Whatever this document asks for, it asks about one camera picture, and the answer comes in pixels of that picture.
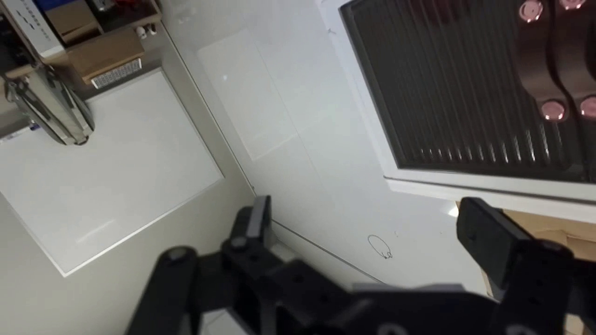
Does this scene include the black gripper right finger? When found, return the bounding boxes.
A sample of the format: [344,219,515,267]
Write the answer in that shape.
[454,195,596,335]

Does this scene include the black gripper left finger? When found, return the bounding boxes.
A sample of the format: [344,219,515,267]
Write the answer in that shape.
[126,193,350,335]

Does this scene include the dark ribbed cabinet door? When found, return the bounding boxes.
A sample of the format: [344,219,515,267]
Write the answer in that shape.
[339,0,584,182]
[551,0,596,184]

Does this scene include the large brown cardboard box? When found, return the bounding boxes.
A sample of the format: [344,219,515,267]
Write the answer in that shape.
[495,208,596,262]

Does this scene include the flat cardboard box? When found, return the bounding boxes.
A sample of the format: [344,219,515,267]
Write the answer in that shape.
[63,25,149,90]

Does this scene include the wooden storage shelf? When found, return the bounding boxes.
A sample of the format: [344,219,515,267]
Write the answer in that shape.
[0,0,163,85]

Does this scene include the small cardboard box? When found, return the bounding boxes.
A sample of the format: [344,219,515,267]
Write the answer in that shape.
[44,0,104,44]

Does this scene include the white power strip box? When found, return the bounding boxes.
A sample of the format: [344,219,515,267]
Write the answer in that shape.
[1,0,65,61]

